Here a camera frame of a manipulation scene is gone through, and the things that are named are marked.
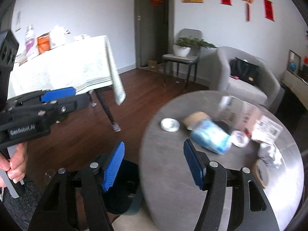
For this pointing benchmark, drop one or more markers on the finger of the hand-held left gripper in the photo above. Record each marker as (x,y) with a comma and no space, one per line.
(77,103)
(57,95)

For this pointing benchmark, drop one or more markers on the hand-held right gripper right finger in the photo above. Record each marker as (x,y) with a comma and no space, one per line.
(192,166)

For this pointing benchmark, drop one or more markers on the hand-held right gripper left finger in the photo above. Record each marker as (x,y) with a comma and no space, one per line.
(113,167)

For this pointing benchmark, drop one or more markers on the dark trash bin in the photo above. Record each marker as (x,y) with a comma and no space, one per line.
(125,187)

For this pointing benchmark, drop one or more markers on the blue white tissue packet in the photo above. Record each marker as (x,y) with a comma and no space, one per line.
(209,137)

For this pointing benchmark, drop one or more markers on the white round lid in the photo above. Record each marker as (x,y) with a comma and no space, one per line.
(169,125)

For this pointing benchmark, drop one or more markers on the white tape roll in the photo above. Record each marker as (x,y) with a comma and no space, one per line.
(239,139)

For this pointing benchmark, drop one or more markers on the white paper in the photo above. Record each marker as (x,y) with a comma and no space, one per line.
(270,155)

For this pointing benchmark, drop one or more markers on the person's left hand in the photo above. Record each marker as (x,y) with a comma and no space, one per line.
(20,158)

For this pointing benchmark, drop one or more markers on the orange box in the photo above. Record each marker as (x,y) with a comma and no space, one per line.
(43,43)

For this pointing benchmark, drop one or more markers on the purple label bottle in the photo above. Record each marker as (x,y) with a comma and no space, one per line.
(30,44)

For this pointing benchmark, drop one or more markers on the white ceramic jar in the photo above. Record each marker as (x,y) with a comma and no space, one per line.
(57,37)

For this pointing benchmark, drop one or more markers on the dark grey rug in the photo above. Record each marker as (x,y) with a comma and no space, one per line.
(27,205)

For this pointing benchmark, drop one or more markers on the small cardboard box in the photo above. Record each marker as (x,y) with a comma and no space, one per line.
(152,64)

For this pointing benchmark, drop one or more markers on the grey armchair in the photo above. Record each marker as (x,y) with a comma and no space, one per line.
(250,91)

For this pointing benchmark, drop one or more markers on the pink striped cloth item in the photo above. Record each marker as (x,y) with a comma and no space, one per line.
(234,77)

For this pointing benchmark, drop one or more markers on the grey door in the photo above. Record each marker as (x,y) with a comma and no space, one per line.
(151,33)

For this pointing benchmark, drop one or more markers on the black handbag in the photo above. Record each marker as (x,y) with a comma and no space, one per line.
(244,71)

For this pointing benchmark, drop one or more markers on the potted plant in white pot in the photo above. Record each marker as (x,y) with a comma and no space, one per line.
(181,50)

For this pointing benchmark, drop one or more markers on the red door decoration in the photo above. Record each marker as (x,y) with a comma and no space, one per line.
(155,0)

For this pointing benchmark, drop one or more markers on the side counter with cloth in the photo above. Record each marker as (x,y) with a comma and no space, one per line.
(293,80)

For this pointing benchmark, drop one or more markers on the grey dining chair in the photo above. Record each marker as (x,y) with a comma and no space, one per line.
(190,32)

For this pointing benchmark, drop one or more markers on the small blue globe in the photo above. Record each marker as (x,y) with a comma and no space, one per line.
(293,66)

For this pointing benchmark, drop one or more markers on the picture frame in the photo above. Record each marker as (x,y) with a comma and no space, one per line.
(294,57)

